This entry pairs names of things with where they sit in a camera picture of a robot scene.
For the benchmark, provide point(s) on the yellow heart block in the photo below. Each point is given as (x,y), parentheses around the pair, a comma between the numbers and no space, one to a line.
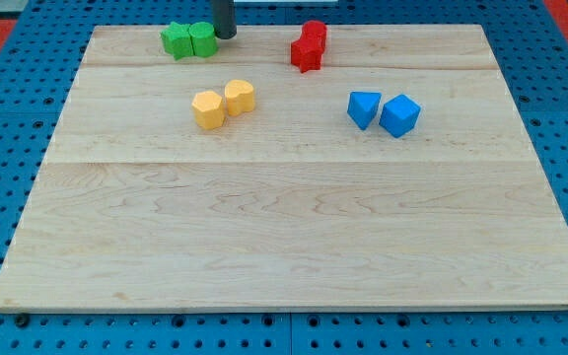
(240,97)

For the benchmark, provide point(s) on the red circle block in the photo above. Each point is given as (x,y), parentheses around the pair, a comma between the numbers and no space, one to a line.
(316,30)

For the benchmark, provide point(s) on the green circle block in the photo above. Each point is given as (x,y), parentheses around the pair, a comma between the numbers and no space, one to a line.
(203,39)

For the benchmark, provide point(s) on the yellow hexagon block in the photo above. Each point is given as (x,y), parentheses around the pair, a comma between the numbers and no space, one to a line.
(208,110)

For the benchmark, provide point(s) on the blue triangle block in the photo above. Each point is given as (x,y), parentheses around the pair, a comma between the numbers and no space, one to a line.
(363,107)

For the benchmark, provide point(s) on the light wooden board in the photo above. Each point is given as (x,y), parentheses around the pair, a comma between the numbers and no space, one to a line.
(290,207)

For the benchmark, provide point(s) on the red star block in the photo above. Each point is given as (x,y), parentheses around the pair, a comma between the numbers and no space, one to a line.
(306,53)

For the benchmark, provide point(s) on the blue cube block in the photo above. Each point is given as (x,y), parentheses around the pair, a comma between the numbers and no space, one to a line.
(399,115)

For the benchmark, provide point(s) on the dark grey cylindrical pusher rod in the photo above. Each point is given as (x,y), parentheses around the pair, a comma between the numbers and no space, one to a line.
(224,18)

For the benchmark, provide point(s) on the green star block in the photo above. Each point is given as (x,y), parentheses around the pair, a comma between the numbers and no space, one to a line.
(176,40)

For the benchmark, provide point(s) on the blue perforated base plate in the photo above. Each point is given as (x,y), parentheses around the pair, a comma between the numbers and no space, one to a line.
(37,66)

